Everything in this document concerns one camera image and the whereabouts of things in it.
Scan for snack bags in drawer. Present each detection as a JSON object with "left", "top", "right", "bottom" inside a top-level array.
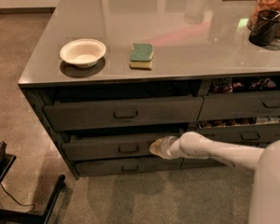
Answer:
[{"left": 210, "top": 77, "right": 280, "bottom": 93}]

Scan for white paper bowl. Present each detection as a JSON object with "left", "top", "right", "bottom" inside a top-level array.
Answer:
[{"left": 60, "top": 38, "right": 106, "bottom": 68}]

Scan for green yellow sponge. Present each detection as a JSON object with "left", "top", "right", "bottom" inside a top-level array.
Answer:
[{"left": 130, "top": 43, "right": 154, "bottom": 69}]

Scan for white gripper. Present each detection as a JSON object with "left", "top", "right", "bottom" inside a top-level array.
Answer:
[{"left": 149, "top": 136, "right": 180, "bottom": 160}]

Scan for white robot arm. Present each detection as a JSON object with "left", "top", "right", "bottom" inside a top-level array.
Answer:
[{"left": 149, "top": 132, "right": 280, "bottom": 224}]

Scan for grey kitchen counter cabinet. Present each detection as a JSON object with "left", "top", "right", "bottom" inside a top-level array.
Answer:
[{"left": 19, "top": 0, "right": 280, "bottom": 177}]

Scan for black mesh cup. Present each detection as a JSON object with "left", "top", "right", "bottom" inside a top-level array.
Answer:
[{"left": 249, "top": 9, "right": 280, "bottom": 47}]

